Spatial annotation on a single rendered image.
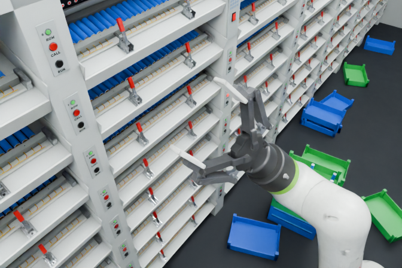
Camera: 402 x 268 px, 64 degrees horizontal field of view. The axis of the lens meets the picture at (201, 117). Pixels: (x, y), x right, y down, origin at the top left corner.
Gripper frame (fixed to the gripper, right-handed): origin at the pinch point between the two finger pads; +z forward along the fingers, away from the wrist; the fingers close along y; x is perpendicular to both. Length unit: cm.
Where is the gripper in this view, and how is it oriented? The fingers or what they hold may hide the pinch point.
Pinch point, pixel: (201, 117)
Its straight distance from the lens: 53.4
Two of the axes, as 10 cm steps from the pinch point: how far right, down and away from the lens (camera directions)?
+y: 5.5, -8.4, 0.6
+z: -6.3, -4.6, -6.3
